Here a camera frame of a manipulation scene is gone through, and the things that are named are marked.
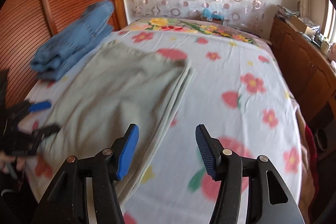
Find person's left hand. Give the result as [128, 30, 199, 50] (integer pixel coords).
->
[0, 152, 25, 177]

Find cardboard box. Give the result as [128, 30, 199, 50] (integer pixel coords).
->
[287, 14, 314, 34]

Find wooden side cabinet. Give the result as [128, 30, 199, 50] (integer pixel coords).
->
[269, 15, 336, 125]

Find stack of papers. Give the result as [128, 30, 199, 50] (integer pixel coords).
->
[277, 5, 300, 18]

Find yellow green floral blanket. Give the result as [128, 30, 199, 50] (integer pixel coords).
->
[130, 17, 272, 46]

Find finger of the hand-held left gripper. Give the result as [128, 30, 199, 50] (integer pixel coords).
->
[31, 123, 61, 142]
[25, 100, 51, 112]

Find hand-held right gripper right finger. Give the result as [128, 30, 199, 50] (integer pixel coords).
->
[195, 124, 306, 224]

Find folded blue jeans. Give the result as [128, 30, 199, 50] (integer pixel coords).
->
[30, 0, 115, 81]

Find wooden framed window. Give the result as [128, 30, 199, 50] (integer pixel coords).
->
[324, 0, 336, 43]

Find blue packet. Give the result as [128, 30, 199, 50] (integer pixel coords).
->
[202, 8, 223, 24]

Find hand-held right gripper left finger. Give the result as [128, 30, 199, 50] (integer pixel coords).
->
[31, 123, 139, 224]

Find white floral bed sheet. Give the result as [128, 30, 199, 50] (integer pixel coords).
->
[26, 22, 309, 224]

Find olive green short pants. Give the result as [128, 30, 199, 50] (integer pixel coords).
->
[39, 40, 195, 211]

